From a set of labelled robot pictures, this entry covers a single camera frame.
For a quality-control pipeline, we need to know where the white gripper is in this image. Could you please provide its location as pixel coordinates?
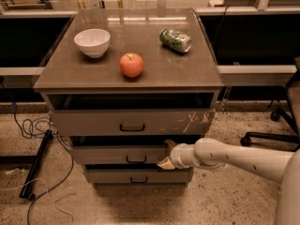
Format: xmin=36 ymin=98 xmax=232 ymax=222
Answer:
xmin=157 ymin=140 xmax=194 ymax=170

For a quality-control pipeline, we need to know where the grey drawer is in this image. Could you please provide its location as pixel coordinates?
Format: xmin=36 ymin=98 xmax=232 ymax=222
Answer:
xmin=71 ymin=145 xmax=170 ymax=165
xmin=83 ymin=169 xmax=193 ymax=185
xmin=50 ymin=109 xmax=216 ymax=136

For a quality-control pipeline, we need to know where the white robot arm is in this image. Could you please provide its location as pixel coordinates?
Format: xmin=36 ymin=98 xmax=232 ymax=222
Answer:
xmin=157 ymin=138 xmax=300 ymax=225

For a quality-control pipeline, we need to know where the grey bottom drawer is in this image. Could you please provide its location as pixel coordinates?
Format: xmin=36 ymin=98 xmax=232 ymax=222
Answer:
xmin=83 ymin=169 xmax=193 ymax=185

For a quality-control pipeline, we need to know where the grey drawer cabinet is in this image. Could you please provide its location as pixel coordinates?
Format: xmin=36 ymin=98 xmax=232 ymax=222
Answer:
xmin=35 ymin=8 xmax=222 ymax=186

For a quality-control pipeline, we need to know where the grey top drawer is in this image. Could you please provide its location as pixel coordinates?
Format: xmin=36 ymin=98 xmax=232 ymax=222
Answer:
xmin=50 ymin=109 xmax=216 ymax=136

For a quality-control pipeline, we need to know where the red apple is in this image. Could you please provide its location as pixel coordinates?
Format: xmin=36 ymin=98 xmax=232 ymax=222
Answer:
xmin=120 ymin=53 xmax=143 ymax=78

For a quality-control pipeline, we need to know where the green soda can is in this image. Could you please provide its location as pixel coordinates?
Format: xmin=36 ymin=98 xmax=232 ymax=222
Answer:
xmin=159 ymin=28 xmax=192 ymax=53

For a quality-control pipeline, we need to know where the black office chair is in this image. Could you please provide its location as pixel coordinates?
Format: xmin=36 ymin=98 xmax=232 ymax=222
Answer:
xmin=239 ymin=56 xmax=300 ymax=152

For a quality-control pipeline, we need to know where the white ceramic bowl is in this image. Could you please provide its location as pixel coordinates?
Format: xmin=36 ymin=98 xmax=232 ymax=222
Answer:
xmin=74 ymin=29 xmax=111 ymax=58

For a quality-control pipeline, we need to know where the black metal floor bar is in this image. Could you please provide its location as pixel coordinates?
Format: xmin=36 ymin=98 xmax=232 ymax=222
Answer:
xmin=19 ymin=129 xmax=53 ymax=201

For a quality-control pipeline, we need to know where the white floor cable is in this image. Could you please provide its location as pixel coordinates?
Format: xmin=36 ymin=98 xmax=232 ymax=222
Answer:
xmin=0 ymin=167 xmax=76 ymax=225

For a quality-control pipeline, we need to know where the blue floor cable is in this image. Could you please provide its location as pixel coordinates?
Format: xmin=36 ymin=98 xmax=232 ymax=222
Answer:
xmin=0 ymin=77 xmax=75 ymax=225

